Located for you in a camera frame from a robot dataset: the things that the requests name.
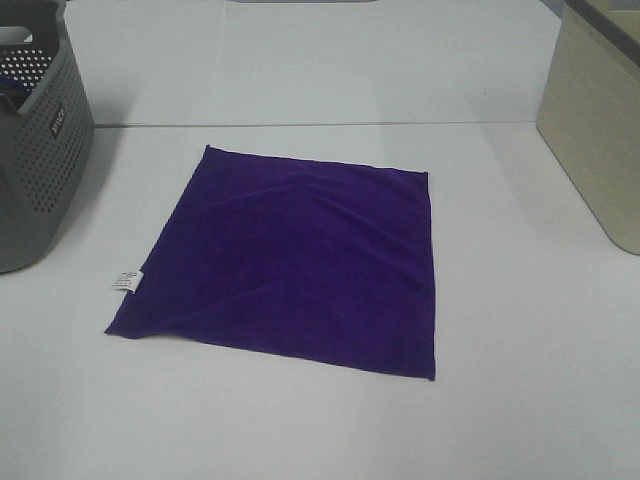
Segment purple towel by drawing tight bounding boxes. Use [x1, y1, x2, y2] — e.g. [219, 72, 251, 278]
[107, 146, 436, 380]

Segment grey perforated plastic basket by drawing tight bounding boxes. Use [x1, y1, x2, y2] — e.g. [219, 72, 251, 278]
[1, 1, 95, 273]

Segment beige storage box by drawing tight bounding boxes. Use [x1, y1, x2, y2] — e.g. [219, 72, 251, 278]
[536, 1, 639, 254]

